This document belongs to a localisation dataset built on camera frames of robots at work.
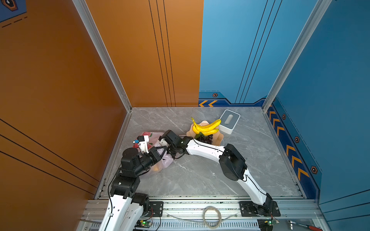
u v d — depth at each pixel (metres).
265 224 0.71
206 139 0.95
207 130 0.97
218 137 0.99
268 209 0.63
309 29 0.77
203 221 0.70
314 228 0.69
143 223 0.71
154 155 0.60
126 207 0.47
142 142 0.64
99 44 0.82
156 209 0.75
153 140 0.83
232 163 0.55
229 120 1.09
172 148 0.70
